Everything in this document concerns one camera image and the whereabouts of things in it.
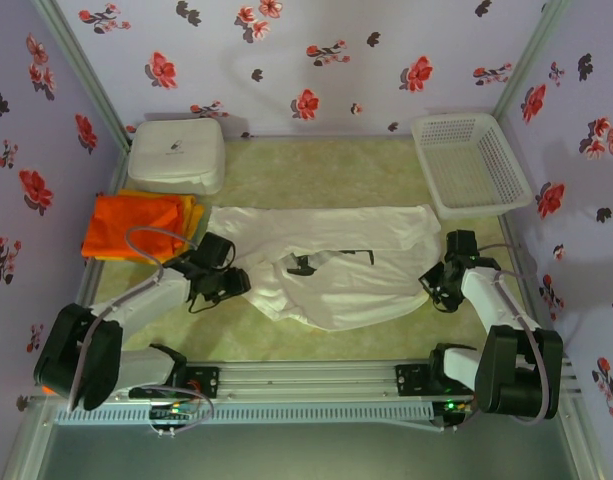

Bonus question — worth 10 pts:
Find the white zippered storage case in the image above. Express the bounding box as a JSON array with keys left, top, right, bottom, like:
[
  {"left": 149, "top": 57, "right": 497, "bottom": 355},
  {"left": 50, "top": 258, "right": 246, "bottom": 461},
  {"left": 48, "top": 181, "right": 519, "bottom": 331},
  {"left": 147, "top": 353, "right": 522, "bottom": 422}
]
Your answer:
[{"left": 127, "top": 118, "right": 226, "bottom": 196}]

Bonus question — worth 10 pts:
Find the white t-shirt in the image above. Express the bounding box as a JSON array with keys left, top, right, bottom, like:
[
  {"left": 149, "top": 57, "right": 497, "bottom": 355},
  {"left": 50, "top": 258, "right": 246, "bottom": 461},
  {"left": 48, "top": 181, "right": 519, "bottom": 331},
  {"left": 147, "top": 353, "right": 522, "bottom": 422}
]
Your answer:
[{"left": 205, "top": 202, "right": 443, "bottom": 332}]

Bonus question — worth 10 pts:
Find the orange t-shirt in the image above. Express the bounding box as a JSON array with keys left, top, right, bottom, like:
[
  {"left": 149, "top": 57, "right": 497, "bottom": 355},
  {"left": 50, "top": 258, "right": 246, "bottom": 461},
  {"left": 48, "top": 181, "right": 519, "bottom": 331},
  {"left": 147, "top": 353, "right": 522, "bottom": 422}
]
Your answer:
[{"left": 81, "top": 194, "right": 190, "bottom": 261}]

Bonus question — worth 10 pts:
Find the white slotted cable duct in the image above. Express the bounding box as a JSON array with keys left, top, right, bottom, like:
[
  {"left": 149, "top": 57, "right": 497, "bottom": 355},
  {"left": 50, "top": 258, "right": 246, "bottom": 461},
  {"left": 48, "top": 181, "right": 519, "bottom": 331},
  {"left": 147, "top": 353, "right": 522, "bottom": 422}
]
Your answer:
[{"left": 55, "top": 399, "right": 435, "bottom": 426}]

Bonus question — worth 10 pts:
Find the green-lit right controller board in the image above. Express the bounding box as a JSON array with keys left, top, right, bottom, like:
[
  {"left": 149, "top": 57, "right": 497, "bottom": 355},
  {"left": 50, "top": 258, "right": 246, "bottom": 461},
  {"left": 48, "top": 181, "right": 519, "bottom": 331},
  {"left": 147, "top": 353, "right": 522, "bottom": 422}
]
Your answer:
[{"left": 434, "top": 397, "right": 473, "bottom": 431}]

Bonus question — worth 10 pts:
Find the yellow t-shirt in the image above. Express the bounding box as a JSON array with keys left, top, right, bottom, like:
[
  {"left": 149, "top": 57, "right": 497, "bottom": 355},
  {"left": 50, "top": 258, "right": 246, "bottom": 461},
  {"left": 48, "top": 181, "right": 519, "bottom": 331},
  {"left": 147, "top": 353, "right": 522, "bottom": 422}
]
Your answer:
[{"left": 93, "top": 188, "right": 206, "bottom": 262}]

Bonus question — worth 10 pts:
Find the green-lit controller board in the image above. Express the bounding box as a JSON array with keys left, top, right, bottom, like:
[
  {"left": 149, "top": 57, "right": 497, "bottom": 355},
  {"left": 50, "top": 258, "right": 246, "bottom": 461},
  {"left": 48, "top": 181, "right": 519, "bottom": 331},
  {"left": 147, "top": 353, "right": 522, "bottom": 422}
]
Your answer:
[
  {"left": 434, "top": 397, "right": 473, "bottom": 431},
  {"left": 149, "top": 403, "right": 198, "bottom": 422}
]

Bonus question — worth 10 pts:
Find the green-lit left controller board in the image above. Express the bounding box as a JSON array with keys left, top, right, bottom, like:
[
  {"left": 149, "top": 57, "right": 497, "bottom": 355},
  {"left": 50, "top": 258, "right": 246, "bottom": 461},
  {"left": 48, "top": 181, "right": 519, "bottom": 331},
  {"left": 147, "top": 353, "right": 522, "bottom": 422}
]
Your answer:
[{"left": 149, "top": 403, "right": 198, "bottom": 422}]

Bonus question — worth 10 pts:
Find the aluminium frame post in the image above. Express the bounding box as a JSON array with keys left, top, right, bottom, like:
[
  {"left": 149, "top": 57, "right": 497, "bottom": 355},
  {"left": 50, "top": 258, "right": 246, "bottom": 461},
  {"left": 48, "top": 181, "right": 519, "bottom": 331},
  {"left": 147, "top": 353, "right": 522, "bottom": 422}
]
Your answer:
[
  {"left": 490, "top": 0, "right": 572, "bottom": 126},
  {"left": 30, "top": 0, "right": 132, "bottom": 151}
]

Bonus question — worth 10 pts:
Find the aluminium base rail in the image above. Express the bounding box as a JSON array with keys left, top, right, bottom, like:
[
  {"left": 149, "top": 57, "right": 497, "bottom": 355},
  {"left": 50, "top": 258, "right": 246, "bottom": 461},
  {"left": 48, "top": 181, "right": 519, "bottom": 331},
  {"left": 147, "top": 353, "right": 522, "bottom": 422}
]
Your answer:
[{"left": 185, "top": 362, "right": 582, "bottom": 401}]

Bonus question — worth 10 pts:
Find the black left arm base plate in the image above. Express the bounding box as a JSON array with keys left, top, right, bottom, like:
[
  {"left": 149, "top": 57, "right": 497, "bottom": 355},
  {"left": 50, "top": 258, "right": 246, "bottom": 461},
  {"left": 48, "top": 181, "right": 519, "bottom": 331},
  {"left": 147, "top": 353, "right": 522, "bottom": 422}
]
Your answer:
[{"left": 185, "top": 366, "right": 221, "bottom": 399}]

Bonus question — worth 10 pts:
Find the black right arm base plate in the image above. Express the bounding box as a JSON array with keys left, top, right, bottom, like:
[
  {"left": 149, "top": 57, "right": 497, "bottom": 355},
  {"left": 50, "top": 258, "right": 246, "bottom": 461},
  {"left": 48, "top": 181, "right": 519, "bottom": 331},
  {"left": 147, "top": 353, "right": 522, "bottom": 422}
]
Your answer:
[{"left": 394, "top": 363, "right": 480, "bottom": 401}]

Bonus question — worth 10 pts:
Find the grey left arm cable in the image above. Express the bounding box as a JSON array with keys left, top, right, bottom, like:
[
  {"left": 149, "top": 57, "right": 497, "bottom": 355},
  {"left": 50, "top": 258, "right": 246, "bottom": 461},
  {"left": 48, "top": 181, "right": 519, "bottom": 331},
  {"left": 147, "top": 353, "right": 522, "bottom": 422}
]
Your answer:
[{"left": 68, "top": 225, "right": 197, "bottom": 411}]

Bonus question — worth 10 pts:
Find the white perforated plastic basket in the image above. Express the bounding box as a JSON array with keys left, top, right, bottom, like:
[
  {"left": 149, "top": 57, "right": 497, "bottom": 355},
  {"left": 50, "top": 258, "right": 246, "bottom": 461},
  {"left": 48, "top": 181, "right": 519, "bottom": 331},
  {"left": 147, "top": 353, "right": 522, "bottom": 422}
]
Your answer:
[{"left": 410, "top": 112, "right": 533, "bottom": 220}]

